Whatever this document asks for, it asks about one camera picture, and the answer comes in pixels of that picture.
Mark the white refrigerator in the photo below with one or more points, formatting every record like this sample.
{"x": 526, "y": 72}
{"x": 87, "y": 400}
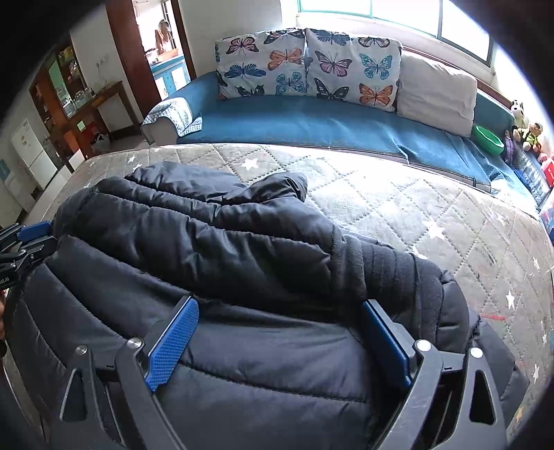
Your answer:
{"x": 32, "y": 153}

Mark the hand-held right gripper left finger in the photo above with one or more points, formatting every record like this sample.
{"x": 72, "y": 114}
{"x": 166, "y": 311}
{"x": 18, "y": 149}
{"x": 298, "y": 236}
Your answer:
{"x": 173, "y": 346}

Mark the dark wooden side table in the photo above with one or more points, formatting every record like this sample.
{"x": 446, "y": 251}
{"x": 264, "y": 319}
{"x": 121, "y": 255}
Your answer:
{"x": 108, "y": 99}

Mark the green plastic bowl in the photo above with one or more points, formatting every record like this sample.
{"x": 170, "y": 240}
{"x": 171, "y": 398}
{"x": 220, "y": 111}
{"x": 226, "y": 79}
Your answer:
{"x": 489, "y": 139}

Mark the red box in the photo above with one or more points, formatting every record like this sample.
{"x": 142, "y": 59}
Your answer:
{"x": 547, "y": 171}

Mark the blue and white cabinet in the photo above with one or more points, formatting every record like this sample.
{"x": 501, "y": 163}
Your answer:
{"x": 171, "y": 75}

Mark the black wide-quilted puffer jacket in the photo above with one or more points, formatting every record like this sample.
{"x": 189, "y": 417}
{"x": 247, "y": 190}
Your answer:
{"x": 259, "y": 242}

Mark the window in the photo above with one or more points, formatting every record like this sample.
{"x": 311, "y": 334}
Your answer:
{"x": 389, "y": 17}

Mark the blue covered sofa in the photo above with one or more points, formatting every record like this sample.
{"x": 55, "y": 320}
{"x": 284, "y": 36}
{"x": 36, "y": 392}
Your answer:
{"x": 303, "y": 121}

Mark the brown plush toy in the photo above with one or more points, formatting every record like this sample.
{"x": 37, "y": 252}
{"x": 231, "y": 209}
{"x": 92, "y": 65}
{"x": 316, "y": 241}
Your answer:
{"x": 530, "y": 136}

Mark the butterfly print pillow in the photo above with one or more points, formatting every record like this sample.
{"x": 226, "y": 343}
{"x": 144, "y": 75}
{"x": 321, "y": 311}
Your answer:
{"x": 259, "y": 65}
{"x": 350, "y": 65}

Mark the wooden display cabinet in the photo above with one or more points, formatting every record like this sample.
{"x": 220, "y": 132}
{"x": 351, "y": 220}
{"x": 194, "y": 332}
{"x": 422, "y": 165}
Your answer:
{"x": 60, "y": 91}

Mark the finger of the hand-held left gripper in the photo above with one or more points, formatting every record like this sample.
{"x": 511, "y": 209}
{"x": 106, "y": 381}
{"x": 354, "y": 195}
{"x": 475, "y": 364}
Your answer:
{"x": 37, "y": 229}
{"x": 41, "y": 251}

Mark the plain beige pillow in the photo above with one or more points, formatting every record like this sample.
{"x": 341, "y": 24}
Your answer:
{"x": 433, "y": 93}

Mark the patterned grey armrest towel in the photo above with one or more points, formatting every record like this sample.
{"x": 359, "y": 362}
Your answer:
{"x": 173, "y": 114}

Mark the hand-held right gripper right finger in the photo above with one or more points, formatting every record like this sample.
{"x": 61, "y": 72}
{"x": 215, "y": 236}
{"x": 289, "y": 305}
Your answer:
{"x": 387, "y": 342}

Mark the purple toy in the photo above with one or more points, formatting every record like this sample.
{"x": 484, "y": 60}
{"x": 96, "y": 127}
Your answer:
{"x": 510, "y": 149}

